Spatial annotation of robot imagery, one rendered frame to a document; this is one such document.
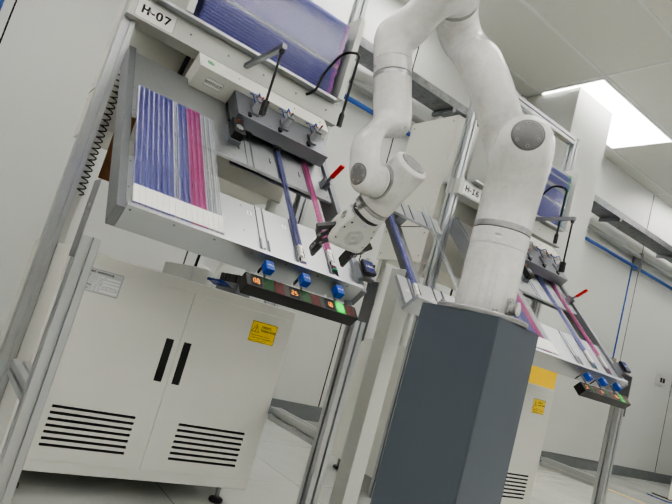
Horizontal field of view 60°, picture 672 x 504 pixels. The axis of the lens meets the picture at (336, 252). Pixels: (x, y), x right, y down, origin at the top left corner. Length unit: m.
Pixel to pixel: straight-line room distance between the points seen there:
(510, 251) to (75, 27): 2.70
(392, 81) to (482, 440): 0.78
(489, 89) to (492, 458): 0.77
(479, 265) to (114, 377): 0.99
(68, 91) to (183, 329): 1.91
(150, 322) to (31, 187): 1.71
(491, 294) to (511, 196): 0.21
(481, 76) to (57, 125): 2.40
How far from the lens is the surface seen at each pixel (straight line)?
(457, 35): 1.47
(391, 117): 1.30
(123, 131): 1.50
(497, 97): 1.35
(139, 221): 1.32
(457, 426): 1.14
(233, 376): 1.78
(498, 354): 1.15
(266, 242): 1.48
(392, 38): 1.41
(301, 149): 1.89
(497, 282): 1.20
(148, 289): 1.65
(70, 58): 3.38
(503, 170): 1.23
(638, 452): 7.46
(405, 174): 1.25
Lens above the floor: 0.58
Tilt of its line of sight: 8 degrees up
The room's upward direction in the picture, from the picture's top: 16 degrees clockwise
